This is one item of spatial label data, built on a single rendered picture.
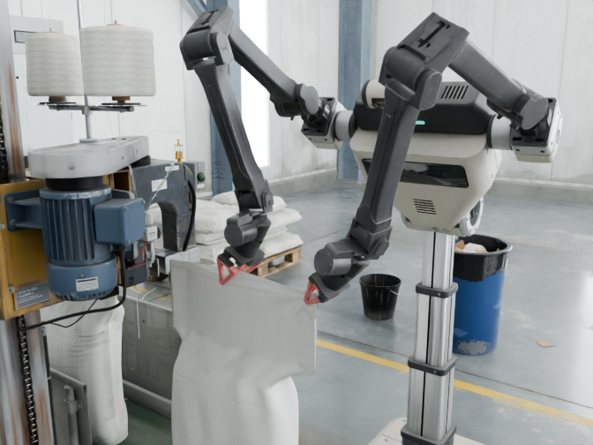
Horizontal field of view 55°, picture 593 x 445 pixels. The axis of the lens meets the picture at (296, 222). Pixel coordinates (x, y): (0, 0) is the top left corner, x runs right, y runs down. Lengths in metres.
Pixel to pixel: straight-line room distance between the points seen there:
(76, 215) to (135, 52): 0.39
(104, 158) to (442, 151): 0.82
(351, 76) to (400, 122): 9.15
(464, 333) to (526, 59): 6.32
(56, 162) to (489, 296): 2.77
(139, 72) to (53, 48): 0.29
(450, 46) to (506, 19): 8.48
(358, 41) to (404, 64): 9.15
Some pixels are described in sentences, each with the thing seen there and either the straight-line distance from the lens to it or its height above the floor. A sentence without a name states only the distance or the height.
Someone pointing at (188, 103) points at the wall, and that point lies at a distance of 7.36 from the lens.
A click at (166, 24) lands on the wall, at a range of 7.20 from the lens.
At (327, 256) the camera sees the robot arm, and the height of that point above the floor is 1.21.
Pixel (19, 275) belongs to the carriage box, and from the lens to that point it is 1.48.
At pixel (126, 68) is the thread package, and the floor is 1.59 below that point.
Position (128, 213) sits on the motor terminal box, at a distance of 1.28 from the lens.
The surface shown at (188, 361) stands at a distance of 1.66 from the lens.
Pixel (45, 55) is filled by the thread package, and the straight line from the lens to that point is 1.60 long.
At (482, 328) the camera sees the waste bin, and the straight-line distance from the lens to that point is 3.62.
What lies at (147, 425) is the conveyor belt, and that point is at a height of 0.38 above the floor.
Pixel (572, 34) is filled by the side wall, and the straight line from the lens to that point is 9.26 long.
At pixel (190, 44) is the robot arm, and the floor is 1.64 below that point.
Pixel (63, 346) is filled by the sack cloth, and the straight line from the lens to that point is 2.04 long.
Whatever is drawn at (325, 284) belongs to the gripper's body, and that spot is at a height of 1.12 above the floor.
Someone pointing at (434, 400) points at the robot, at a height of 0.58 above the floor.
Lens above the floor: 1.54
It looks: 13 degrees down
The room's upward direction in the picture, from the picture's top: straight up
